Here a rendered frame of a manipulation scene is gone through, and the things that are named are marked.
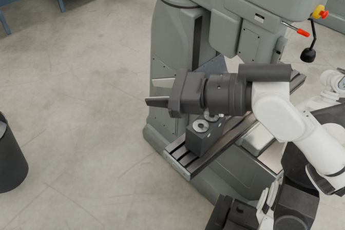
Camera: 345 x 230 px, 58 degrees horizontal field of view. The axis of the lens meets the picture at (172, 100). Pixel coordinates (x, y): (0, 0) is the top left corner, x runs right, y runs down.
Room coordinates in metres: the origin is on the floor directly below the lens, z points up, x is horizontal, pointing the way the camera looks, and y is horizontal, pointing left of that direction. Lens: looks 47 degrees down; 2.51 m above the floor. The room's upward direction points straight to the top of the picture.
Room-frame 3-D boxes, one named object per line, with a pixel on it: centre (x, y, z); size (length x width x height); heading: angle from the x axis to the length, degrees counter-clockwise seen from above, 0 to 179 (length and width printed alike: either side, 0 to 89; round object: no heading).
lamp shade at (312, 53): (1.27, -0.71, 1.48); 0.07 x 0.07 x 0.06
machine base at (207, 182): (1.57, -0.32, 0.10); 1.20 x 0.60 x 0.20; 42
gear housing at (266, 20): (1.42, -0.46, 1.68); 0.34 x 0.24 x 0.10; 42
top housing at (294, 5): (1.40, -0.48, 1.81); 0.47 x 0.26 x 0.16; 42
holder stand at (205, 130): (1.11, -0.19, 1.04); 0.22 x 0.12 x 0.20; 137
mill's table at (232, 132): (1.37, -0.47, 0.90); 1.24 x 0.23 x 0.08; 132
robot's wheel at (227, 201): (0.86, -0.34, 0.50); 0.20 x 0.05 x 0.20; 153
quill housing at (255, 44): (1.39, -0.49, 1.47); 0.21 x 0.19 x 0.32; 132
